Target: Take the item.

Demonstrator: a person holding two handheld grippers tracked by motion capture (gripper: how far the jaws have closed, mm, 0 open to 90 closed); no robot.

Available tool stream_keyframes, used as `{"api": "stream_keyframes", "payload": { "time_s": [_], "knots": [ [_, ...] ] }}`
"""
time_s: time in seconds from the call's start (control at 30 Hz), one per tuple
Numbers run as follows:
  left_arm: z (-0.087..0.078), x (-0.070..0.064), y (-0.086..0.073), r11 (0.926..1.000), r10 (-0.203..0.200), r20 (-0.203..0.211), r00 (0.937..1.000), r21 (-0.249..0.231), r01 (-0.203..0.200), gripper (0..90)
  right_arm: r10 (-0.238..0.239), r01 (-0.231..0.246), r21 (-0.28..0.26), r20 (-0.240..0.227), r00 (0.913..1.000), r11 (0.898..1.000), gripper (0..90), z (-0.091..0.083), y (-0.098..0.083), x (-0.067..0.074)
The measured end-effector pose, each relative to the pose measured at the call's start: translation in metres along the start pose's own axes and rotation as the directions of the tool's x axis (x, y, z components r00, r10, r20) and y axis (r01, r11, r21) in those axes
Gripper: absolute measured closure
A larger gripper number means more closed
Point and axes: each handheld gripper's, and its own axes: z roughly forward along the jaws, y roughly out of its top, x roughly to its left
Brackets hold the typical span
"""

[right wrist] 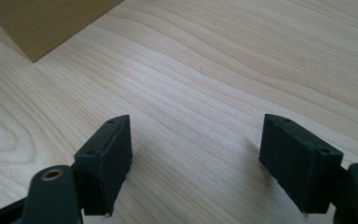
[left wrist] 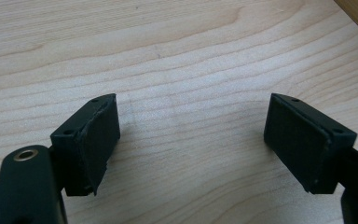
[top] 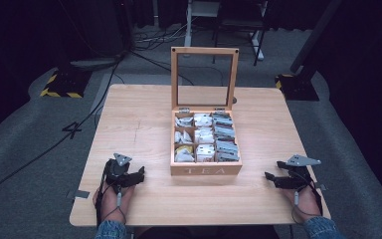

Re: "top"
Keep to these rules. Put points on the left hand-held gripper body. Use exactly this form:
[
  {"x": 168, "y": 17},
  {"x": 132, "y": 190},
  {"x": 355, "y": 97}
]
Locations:
[{"x": 116, "y": 172}]

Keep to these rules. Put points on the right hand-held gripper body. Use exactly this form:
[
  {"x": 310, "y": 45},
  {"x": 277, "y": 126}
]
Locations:
[{"x": 297, "y": 172}]

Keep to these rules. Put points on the grey tape piece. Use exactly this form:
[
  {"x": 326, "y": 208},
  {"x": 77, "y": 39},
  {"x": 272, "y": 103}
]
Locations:
[
  {"x": 321, "y": 187},
  {"x": 81, "y": 194}
]

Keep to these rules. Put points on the row of pale tea bags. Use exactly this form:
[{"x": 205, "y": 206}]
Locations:
[{"x": 183, "y": 137}]

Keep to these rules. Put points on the person's left denim sleeve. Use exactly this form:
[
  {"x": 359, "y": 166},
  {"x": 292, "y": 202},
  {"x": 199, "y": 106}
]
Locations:
[{"x": 111, "y": 229}]

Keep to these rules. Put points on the person's denim sleeve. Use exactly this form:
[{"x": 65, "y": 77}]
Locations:
[
  {"x": 321, "y": 227},
  {"x": 111, "y": 229}
]

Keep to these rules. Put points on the person's right denim sleeve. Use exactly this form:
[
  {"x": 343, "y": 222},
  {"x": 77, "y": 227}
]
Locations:
[{"x": 321, "y": 227}]

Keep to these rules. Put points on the stack of grey tea bags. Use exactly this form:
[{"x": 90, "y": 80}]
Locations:
[{"x": 226, "y": 139}]

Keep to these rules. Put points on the wooden tea box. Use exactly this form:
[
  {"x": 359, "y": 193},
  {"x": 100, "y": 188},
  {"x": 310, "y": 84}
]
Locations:
[{"x": 205, "y": 168}]

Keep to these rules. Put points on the stack of white tea bags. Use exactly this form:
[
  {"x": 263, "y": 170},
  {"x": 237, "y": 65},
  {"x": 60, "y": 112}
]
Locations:
[{"x": 204, "y": 136}]

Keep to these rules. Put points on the yellow-striped black stand base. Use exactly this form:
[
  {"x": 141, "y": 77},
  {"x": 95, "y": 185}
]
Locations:
[
  {"x": 65, "y": 83},
  {"x": 297, "y": 87}
]

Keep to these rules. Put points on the black slanted pole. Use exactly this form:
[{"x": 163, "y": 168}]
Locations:
[{"x": 315, "y": 33}]

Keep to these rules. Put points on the white metal stand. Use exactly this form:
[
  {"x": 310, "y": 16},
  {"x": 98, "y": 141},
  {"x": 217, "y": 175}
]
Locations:
[{"x": 192, "y": 23}]

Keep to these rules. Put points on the black metal frame stand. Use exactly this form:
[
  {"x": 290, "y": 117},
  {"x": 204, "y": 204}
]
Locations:
[{"x": 238, "y": 26}]

